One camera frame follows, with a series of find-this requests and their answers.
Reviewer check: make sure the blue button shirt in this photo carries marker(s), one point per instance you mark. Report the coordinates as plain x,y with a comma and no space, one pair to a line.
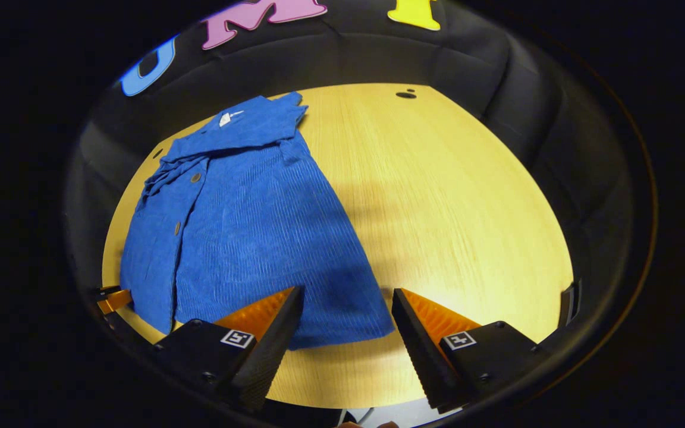
259,238

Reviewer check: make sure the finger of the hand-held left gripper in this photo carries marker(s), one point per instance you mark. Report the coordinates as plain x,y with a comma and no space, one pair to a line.
115,300

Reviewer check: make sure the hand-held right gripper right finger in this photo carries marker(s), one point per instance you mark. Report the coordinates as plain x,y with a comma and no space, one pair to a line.
423,351

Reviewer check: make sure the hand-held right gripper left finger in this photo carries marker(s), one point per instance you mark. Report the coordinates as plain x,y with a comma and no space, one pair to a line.
271,351

